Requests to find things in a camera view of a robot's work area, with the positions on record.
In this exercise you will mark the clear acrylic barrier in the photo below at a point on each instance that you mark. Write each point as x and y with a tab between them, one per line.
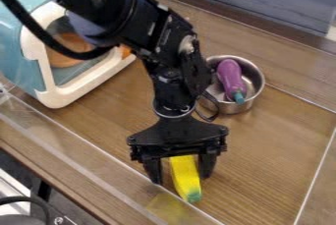
111	190

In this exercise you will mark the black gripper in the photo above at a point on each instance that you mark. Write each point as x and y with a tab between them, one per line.
178	135

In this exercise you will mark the blue toy microwave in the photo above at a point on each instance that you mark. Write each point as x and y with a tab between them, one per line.
55	79

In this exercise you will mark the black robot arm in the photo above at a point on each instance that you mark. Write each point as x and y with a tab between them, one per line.
163	41

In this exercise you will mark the yellow toy banana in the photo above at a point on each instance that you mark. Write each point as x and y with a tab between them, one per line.
186	177

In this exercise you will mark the silver pot with wire handle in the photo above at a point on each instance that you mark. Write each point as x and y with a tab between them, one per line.
214	100

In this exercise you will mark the orange microwave turntable plate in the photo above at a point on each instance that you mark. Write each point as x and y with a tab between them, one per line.
75	44

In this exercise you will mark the purple toy eggplant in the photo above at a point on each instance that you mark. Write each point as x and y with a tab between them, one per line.
228	72

